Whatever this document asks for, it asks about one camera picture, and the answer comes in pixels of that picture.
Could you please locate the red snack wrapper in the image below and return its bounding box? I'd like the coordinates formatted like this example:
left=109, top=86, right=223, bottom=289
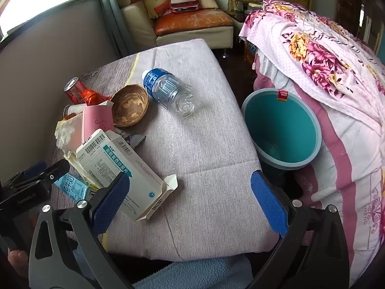
left=81, top=89, right=112, bottom=106

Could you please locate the window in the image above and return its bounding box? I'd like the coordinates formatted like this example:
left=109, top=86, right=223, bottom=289
left=0, top=0, right=82, bottom=37

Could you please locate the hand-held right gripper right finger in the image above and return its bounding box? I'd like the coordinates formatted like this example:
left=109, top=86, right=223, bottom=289
left=250, top=170, right=351, bottom=289

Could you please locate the pink paper carton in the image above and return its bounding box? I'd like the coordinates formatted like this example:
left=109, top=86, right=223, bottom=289
left=81, top=101, right=115, bottom=145

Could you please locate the cream leather sofa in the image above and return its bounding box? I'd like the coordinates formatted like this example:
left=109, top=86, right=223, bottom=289
left=116, top=0, right=235, bottom=50

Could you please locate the white tissue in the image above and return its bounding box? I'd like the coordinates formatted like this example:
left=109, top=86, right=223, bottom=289
left=56, top=117, right=85, bottom=151

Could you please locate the light blue towel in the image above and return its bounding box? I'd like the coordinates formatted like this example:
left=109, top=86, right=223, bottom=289
left=132, top=257, right=253, bottom=289

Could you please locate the orange seat cushion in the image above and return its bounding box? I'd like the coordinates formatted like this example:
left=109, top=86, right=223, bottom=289
left=155, top=8, right=234, bottom=36

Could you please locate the teal curtain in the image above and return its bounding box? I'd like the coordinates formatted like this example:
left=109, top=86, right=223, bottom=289
left=99, top=0, right=136, bottom=55

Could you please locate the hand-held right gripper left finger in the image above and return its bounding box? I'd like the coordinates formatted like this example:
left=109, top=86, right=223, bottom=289
left=28, top=173, right=133, bottom=289

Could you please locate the dark wooden cabinet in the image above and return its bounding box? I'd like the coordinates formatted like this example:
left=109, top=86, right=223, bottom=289
left=334, top=0, right=385, bottom=55

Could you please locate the light blue milk packet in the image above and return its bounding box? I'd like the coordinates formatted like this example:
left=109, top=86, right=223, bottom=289
left=54, top=173, right=89, bottom=201

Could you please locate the cream printed pillow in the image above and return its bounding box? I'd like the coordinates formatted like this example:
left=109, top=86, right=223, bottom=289
left=144, top=0, right=172, bottom=20

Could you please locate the red drink can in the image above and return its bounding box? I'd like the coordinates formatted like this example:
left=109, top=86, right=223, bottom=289
left=64, top=77, right=91, bottom=104

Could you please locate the pink floral blanket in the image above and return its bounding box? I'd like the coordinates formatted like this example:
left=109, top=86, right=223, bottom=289
left=239, top=0, right=385, bottom=127

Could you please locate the teal plastic bin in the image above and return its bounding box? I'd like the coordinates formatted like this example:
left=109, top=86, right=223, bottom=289
left=241, top=88, right=323, bottom=171

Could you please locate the person's left hand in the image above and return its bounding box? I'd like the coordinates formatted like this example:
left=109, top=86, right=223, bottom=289
left=8, top=249, right=30, bottom=278

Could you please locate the silver foil wrapper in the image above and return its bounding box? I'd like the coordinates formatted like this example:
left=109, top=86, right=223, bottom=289
left=116, top=128, right=146, bottom=148

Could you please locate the clear plastic water bottle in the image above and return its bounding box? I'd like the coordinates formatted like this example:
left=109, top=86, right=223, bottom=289
left=142, top=68, right=194, bottom=118

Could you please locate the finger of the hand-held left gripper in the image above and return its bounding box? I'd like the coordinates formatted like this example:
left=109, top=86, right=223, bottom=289
left=38, top=159, right=70, bottom=184
left=6, top=161, right=47, bottom=185

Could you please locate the brown wooden bowl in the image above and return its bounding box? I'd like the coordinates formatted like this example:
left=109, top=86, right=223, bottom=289
left=111, top=84, right=149, bottom=127

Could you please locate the white medicine box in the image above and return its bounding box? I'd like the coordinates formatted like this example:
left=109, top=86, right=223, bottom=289
left=75, top=129, right=178, bottom=222

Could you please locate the white pink striped bedsheet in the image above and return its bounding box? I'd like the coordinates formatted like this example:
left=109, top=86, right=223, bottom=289
left=253, top=54, right=385, bottom=286

